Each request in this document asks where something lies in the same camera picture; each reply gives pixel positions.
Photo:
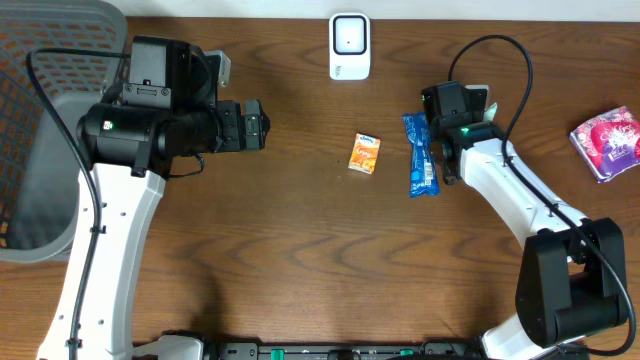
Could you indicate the blue Oreo cookie pack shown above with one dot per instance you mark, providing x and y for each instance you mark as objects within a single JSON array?
[{"x": 423, "y": 179}]

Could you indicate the mint green wipes pack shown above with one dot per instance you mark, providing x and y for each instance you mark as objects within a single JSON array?
[{"x": 490, "y": 112}]

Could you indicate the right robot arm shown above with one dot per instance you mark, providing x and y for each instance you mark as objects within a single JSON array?
[{"x": 572, "y": 278}]

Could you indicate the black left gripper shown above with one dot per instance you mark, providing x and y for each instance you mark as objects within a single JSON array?
[{"x": 252, "y": 125}]

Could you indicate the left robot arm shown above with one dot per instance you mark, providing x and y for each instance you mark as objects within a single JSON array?
[{"x": 125, "y": 144}]

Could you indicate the white barcode scanner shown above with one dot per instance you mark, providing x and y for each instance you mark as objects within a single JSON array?
[{"x": 349, "y": 46}]

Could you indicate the orange tissue pack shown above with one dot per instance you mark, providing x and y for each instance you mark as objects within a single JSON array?
[{"x": 364, "y": 154}]

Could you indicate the grey plastic mesh basket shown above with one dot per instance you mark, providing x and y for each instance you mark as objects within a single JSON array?
[{"x": 39, "y": 174}]

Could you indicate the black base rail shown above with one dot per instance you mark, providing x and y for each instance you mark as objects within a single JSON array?
[{"x": 438, "y": 349}]

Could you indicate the red purple pad pack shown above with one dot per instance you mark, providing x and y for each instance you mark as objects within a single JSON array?
[{"x": 608, "y": 143}]

